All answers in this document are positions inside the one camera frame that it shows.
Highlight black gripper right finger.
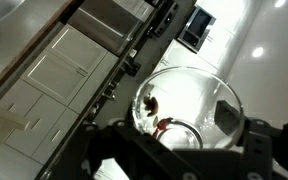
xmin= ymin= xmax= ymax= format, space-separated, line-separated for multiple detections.
xmin=214 ymin=100 xmax=288 ymax=171

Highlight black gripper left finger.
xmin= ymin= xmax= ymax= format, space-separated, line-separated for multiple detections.
xmin=40 ymin=103 xmax=192 ymax=180

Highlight glass cup with food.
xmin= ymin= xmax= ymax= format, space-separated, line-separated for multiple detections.
xmin=131 ymin=66 xmax=245 ymax=150

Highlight coffee maker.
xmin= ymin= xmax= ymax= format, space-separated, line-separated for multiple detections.
xmin=122 ymin=59 xmax=141 ymax=77

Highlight white base cabinets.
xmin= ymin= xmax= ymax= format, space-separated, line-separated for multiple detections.
xmin=0 ymin=24 xmax=118 ymax=180

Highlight stainless steel microwave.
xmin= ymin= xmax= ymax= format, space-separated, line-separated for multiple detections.
xmin=177 ymin=6 xmax=216 ymax=53

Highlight white upper cabinets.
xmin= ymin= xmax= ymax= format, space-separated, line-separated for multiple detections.
xmin=153 ymin=0 xmax=254 ymax=77

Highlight stainless steel dishwasher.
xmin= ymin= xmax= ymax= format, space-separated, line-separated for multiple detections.
xmin=68 ymin=0 xmax=154 ymax=55

